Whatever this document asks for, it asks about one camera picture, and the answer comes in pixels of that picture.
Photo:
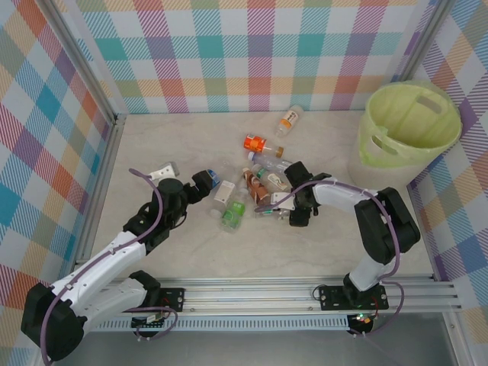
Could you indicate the blue label plastic bottle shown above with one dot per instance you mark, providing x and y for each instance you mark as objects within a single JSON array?
[{"x": 214, "y": 177}]

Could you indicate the white opaque square bottle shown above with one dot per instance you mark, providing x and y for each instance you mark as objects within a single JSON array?
[{"x": 225, "y": 191}]

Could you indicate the small green label bottle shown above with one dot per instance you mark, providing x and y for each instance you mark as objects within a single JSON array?
[{"x": 265, "y": 212}]

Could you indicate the long clear plastic bottle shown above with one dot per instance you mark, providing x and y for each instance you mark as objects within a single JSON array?
[{"x": 270, "y": 163}]

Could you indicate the green label plastic bottle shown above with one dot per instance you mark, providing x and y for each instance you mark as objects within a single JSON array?
[{"x": 232, "y": 215}]

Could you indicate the brown coffee label bottle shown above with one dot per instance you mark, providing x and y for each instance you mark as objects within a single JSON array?
[{"x": 257, "y": 188}]

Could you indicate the orange label brown cap bottle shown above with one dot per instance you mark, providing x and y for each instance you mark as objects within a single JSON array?
[{"x": 259, "y": 144}]

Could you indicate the white orange label bottle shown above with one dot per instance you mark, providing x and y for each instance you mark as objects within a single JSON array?
[{"x": 289, "y": 120}]

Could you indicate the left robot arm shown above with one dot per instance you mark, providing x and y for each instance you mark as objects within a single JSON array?
[{"x": 106, "y": 255}]

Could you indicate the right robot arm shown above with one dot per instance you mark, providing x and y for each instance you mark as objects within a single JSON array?
[{"x": 385, "y": 228}]

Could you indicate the white plastic bin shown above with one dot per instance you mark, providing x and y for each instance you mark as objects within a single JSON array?
[{"x": 377, "y": 175}]

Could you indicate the light green plastic bin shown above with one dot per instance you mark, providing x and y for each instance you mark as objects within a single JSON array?
[{"x": 415, "y": 126}]

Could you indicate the right controller circuit board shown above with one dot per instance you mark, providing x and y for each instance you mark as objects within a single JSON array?
[{"x": 362, "y": 319}]

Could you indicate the controller circuit board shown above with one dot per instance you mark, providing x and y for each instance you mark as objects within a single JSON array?
[
  {"x": 150, "y": 320},
  {"x": 362, "y": 319}
]

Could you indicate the left controller circuit board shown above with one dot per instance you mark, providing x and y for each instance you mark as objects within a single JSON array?
[{"x": 150, "y": 320}]

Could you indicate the grey metal shelf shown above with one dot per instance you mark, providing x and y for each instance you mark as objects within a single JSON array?
[{"x": 248, "y": 350}]

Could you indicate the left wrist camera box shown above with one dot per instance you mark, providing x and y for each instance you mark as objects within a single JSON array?
[{"x": 164, "y": 171}]

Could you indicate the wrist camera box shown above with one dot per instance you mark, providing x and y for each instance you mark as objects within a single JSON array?
[
  {"x": 282, "y": 200},
  {"x": 164, "y": 171}
]

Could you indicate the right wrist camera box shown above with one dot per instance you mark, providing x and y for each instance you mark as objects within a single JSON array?
[{"x": 282, "y": 200}]

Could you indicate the left aluminium side rail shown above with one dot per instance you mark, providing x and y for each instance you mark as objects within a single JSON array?
[{"x": 100, "y": 183}]

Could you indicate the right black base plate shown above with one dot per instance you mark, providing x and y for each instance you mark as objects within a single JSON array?
[{"x": 331, "y": 297}]

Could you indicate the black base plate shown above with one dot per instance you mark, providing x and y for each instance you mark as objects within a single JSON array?
[
  {"x": 173, "y": 299},
  {"x": 331, "y": 297}
]

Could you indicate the aluminium mounting rail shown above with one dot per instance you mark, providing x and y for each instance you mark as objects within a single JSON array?
[{"x": 248, "y": 297}]

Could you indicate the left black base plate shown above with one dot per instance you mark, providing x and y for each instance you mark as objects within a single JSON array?
[{"x": 173, "y": 299}]

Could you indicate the left aluminium corner post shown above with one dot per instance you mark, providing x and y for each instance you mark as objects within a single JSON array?
[{"x": 87, "y": 57}]

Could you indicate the aluminium corner post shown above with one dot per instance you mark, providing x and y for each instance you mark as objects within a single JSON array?
[
  {"x": 424, "y": 38},
  {"x": 87, "y": 57}
]

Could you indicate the right aluminium corner post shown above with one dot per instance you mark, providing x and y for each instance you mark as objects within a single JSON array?
[{"x": 424, "y": 38}]

